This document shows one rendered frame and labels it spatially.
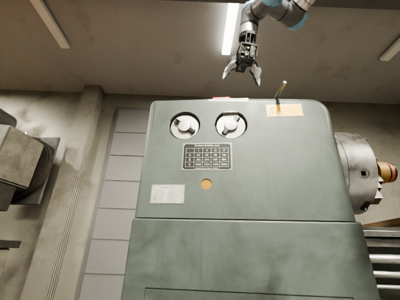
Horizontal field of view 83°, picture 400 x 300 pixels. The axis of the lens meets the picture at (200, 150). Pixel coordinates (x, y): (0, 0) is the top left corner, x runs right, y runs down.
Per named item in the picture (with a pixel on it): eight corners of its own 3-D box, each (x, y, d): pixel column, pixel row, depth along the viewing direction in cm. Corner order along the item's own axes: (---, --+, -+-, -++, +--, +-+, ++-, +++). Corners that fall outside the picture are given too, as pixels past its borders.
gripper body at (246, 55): (238, 55, 87) (241, 27, 89) (233, 66, 95) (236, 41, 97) (257, 58, 87) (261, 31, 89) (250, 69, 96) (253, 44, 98)
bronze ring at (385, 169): (368, 156, 85) (394, 156, 84) (355, 165, 93) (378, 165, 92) (375, 180, 81) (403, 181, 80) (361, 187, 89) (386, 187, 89)
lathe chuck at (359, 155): (361, 193, 67) (330, 115, 85) (322, 225, 92) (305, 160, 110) (393, 193, 66) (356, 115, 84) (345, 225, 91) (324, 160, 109)
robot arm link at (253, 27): (237, 33, 98) (255, 36, 99) (236, 42, 97) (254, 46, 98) (242, 20, 91) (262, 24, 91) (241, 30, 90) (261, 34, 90)
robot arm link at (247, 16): (251, -6, 91) (238, 8, 99) (248, 17, 89) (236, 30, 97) (266, 3, 94) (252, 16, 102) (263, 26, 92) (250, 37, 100)
